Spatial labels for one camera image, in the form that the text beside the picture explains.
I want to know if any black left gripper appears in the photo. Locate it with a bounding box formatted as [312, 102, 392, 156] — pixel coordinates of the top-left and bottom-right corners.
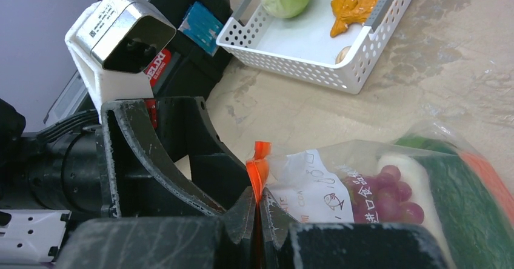
[1, 99, 225, 219]

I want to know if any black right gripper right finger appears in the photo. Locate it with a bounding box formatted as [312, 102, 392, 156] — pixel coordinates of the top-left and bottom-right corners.
[260, 189, 449, 268]

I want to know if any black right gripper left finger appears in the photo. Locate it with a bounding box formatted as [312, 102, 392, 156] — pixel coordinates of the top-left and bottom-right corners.
[55, 187, 256, 268]

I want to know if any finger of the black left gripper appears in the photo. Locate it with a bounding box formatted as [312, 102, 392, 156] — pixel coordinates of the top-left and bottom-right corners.
[156, 96, 250, 210]

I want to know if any purple grape bunch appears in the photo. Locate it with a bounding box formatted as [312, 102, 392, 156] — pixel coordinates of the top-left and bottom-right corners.
[343, 165, 425, 225]

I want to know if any clear zip top bag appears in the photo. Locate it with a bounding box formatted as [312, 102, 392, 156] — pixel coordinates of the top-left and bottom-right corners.
[245, 122, 513, 268]

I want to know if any green cucumber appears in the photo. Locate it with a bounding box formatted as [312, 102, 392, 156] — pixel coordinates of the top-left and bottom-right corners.
[395, 136, 513, 268]

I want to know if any orange carrot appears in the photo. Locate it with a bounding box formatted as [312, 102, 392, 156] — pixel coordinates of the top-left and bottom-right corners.
[458, 151, 513, 225]

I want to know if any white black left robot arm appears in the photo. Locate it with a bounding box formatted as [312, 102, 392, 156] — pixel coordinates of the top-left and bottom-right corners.
[1, 96, 250, 265]

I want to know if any black toolbox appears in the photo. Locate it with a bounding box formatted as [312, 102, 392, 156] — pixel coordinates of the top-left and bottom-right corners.
[44, 0, 232, 125]

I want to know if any white plastic basket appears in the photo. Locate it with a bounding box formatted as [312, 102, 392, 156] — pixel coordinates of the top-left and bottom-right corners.
[216, 0, 412, 94]

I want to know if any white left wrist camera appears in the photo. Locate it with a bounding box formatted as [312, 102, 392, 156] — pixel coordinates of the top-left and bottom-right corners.
[65, 0, 176, 112]

